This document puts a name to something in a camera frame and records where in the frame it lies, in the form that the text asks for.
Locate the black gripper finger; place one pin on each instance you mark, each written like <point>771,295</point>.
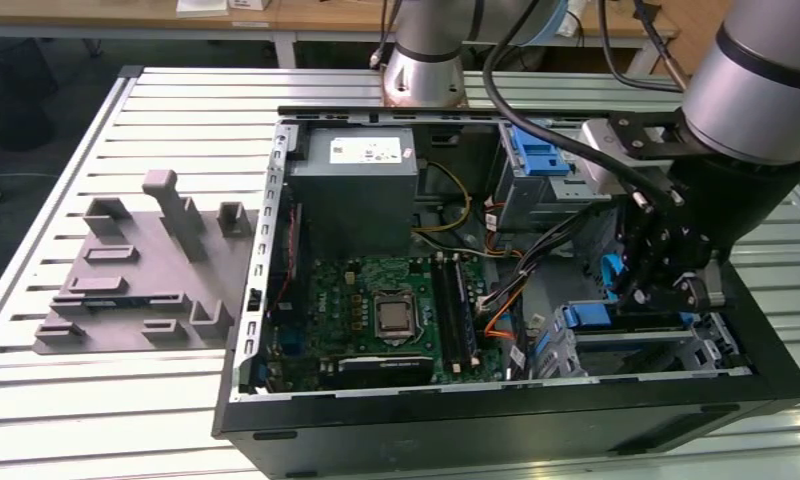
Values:
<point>680,280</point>
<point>633,260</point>

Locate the hard disk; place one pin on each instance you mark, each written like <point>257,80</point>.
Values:
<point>589,315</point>

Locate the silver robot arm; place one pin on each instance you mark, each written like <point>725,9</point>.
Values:
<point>747,100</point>

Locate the metal disk bay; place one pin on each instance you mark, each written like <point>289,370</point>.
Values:
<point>633,338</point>

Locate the metal drive cage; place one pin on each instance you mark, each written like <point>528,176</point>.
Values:
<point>527,195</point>

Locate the installed black RAM stick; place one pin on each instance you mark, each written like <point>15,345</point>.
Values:
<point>445,310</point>
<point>465,310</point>

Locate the CPU socket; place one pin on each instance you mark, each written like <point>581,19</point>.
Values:
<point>394,292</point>

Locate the silver CPU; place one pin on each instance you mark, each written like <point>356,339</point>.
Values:
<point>393,315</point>

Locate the gray power supply unit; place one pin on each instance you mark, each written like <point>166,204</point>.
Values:
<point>353,210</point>

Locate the black graphics card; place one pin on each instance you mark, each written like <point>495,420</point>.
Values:
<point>380,370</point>

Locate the green motherboard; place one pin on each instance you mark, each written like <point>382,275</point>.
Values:
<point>333,280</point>

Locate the black PC case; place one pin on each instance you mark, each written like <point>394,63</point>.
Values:
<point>440,440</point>

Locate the gray parts rack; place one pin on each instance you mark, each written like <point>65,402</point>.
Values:
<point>153,280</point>

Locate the small white box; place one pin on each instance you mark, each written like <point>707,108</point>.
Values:
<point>249,4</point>

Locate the white paper box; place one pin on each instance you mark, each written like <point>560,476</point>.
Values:
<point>200,7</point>

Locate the wooden desk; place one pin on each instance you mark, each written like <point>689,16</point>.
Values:
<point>140,22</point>

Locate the dark office chair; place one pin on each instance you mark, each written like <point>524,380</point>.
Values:
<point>13,100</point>

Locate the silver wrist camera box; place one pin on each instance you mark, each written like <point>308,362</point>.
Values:
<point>603,145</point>

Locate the blue plastic drive bracket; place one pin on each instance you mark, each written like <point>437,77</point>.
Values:
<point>536,155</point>

